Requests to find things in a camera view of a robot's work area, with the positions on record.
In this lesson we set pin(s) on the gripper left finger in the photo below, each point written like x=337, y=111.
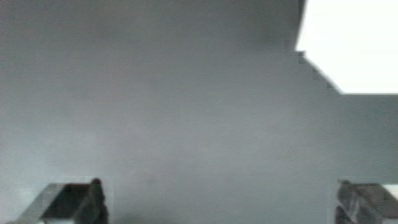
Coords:
x=67, y=204

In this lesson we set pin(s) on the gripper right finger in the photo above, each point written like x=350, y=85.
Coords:
x=366, y=203

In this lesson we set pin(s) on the white rear drawer tray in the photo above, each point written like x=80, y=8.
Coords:
x=348, y=43

